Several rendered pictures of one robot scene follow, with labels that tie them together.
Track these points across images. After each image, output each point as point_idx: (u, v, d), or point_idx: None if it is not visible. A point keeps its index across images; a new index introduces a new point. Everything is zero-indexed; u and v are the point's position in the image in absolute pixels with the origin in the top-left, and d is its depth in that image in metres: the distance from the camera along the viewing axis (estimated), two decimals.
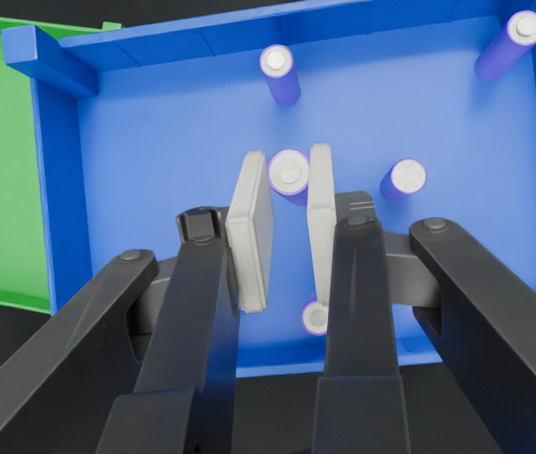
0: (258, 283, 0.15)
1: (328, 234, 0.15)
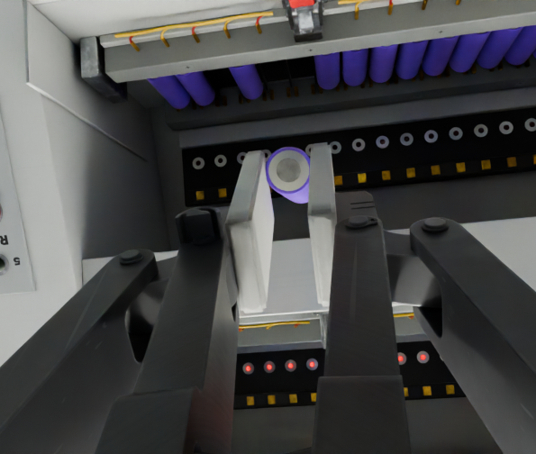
0: (257, 283, 0.15)
1: (329, 234, 0.15)
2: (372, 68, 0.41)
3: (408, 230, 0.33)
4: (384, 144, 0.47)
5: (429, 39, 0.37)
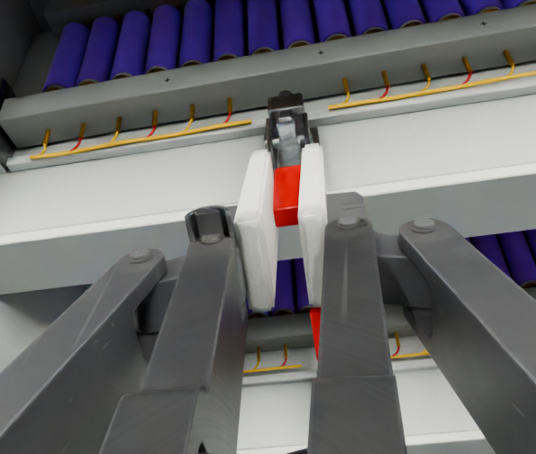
0: (266, 282, 0.15)
1: (319, 235, 0.15)
2: None
3: None
4: None
5: None
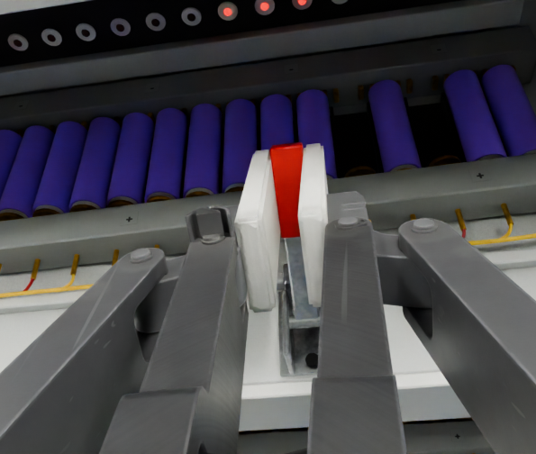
0: (267, 282, 0.15)
1: (319, 235, 0.15)
2: (215, 133, 0.30)
3: (78, 0, 0.15)
4: (188, 13, 0.30)
5: (145, 190, 0.28)
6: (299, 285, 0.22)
